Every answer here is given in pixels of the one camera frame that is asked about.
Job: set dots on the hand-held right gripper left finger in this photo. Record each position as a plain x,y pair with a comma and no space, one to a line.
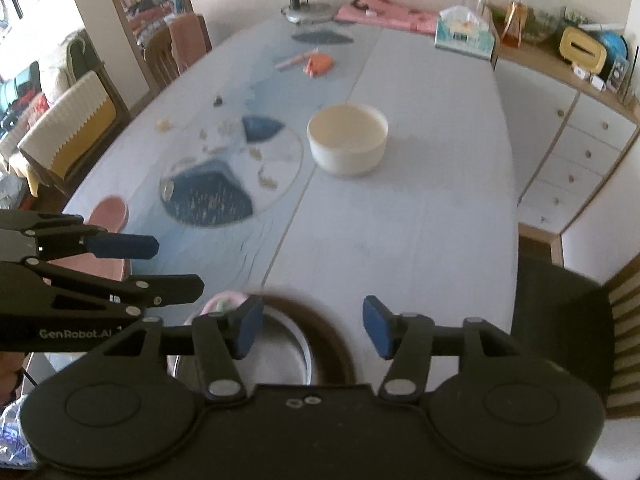
247,327

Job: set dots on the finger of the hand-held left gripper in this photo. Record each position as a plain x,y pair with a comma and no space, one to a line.
120,247
170,290

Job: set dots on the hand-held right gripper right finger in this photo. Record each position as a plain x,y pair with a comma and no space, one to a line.
377,327

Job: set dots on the pink steel-lined pot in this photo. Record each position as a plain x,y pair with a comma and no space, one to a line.
270,355

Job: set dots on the pink mouse-shaped plate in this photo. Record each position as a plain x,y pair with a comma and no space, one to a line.
107,212

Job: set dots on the cream round bowl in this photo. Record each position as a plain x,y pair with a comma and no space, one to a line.
347,150

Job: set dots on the pale blue printed tablecloth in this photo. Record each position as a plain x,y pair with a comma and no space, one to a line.
425,210

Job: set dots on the small beige object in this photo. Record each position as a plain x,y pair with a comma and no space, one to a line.
163,125

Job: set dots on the chair with cream cover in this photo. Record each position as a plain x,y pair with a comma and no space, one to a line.
70,125

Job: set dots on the dark upholstered chair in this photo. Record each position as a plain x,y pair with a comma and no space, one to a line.
560,320

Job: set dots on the wooden chair with pink cloth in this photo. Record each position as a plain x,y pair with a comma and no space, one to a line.
182,45

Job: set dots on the wooden slatted chair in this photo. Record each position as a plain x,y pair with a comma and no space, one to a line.
625,340

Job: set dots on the white drawer cabinet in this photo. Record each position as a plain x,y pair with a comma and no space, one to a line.
575,160

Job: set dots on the small orange object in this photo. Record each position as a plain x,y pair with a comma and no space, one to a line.
320,64

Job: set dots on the teal tissue box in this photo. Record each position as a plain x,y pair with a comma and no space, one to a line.
462,35

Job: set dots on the pink printed cloth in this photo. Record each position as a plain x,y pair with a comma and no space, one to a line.
390,12

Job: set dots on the yellow box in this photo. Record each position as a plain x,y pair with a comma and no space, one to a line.
582,52

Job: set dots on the glass bowl jar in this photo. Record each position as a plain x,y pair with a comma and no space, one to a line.
525,7

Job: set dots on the blue globe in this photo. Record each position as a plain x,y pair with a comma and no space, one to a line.
614,47

